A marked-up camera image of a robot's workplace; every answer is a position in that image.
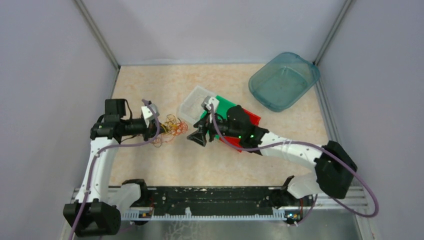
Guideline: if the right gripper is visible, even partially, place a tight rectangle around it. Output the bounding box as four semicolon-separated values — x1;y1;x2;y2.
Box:
187;110;243;146

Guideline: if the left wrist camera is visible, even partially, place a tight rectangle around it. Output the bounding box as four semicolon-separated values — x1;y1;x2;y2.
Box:
140;99;160;127

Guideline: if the white plastic bin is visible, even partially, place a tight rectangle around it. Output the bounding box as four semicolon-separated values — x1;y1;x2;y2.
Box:
177;85;217;125

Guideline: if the red plastic bin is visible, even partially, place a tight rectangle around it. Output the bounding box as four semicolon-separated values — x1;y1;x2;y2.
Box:
219;105;260;152

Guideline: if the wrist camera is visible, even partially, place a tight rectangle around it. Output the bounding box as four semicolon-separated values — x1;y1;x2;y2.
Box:
140;99;160;127
201;95;220;112

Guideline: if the green plastic bin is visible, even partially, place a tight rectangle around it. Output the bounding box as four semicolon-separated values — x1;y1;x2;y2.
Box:
201;95;236;142

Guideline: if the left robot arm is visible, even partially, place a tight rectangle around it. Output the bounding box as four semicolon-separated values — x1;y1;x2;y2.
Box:
63;98;164;240

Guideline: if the purple cable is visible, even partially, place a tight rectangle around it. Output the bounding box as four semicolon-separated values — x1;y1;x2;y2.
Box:
208;104;380;227
68;98;162;240

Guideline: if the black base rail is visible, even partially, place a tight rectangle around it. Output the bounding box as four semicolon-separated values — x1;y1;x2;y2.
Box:
117;185;316;217

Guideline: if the teal transparent tub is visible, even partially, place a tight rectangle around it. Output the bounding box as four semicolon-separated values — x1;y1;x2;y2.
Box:
248;52;321;112

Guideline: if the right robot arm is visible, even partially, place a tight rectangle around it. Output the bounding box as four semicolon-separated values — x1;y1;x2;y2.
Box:
187;105;358;206

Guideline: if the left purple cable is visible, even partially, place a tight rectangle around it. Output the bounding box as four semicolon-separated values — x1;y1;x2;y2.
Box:
68;98;162;240

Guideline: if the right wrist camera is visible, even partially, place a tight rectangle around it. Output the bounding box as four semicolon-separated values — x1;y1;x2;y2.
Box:
201;95;220;112

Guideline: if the cable bundle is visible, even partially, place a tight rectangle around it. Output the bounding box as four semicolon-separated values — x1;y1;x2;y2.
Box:
151;113;189;149

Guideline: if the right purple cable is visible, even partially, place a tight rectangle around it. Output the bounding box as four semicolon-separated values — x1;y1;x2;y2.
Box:
208;104;380;227

